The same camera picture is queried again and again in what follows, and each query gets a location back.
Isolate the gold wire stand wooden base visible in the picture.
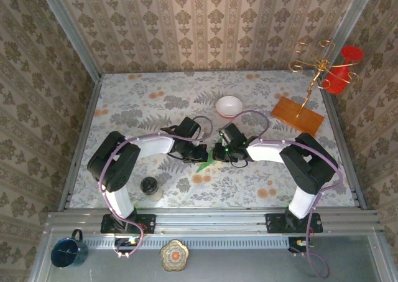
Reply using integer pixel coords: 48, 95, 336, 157
269, 40, 360, 137

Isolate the dark blue mug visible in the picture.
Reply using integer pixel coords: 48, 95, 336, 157
50, 228, 90, 269

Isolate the small controller circuit board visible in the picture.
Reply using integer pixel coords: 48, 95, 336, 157
288, 237, 315, 252
113, 237, 141, 251

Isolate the aluminium side rail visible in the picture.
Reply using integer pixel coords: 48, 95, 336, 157
320, 72, 368, 210
58, 76, 103, 211

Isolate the green paper sheet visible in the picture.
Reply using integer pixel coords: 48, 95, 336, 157
195, 146, 218, 174

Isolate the black-lidded cream jar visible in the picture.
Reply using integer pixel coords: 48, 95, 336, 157
139, 176, 164, 201

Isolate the aluminium front frame rail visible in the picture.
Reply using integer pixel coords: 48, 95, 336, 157
45, 207, 382, 237

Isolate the white bowl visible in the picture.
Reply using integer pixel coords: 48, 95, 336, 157
216, 95, 244, 119

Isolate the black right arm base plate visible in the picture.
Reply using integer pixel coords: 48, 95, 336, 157
265, 212, 323, 234

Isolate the floral table cover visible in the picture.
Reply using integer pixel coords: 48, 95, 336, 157
68, 71, 357, 209

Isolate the patterned flower-shaped dish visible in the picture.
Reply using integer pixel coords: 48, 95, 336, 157
159, 238, 190, 272

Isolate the grey slotted cable duct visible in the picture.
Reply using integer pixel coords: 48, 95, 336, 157
81, 237, 293, 250

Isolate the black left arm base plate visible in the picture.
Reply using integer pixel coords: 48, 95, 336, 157
100, 214, 156, 234

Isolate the red plastic goblet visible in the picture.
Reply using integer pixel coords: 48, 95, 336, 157
322, 45, 365, 95

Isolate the grey metal shelf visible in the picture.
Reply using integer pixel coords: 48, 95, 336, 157
29, 227, 397, 282

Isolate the aluminium frame post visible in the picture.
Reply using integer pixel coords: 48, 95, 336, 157
323, 0, 380, 77
35, 0, 103, 82

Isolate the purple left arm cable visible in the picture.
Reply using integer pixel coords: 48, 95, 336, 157
98, 115, 215, 260

